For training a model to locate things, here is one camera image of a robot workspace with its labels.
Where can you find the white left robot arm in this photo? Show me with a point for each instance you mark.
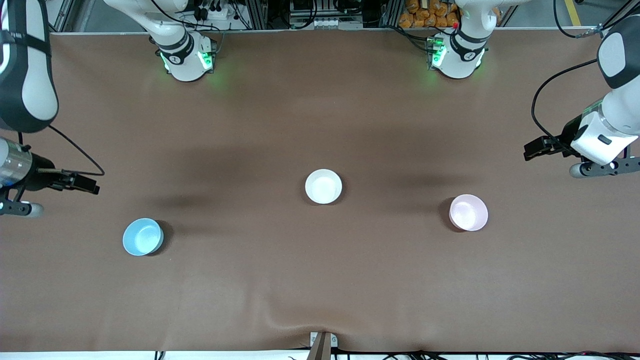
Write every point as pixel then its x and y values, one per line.
pixel 617 115

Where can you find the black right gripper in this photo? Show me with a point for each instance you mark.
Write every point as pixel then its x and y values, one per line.
pixel 41 177

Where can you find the aluminium frame post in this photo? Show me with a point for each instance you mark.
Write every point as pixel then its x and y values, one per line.
pixel 617 15
pixel 60 17

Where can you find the blue bowl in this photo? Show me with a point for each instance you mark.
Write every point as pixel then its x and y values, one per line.
pixel 142 237

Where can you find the bag of orange items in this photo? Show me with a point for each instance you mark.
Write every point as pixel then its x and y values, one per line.
pixel 425 15

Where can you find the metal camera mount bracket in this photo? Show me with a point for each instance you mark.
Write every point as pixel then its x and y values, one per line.
pixel 323 345

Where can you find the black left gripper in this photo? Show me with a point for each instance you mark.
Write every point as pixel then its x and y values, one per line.
pixel 565 137

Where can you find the aluminium equipment rack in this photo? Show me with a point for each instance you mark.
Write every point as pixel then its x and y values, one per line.
pixel 325 12

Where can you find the brown table mat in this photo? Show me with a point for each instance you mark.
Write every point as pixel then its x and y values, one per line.
pixel 320 280

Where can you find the pink bowl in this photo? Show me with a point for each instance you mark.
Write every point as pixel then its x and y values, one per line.
pixel 468 212

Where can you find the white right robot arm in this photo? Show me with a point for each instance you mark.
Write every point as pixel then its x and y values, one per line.
pixel 30 75

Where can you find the white bowl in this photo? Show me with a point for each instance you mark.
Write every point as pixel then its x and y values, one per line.
pixel 323 186

